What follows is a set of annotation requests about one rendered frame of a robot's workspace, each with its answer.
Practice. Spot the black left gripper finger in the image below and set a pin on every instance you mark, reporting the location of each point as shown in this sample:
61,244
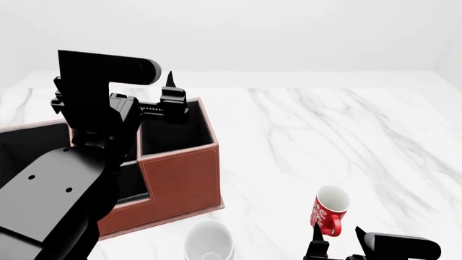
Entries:
174,104
57,101

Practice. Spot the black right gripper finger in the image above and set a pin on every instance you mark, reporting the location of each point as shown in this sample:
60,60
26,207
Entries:
317,247
361,239

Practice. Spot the red mug with white print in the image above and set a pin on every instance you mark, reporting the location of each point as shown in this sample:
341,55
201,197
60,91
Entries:
325,214

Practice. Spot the brown leather caddy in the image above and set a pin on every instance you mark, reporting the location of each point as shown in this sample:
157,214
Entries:
180,178

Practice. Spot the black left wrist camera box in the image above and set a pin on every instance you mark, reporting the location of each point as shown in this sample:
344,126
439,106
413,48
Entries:
86,73

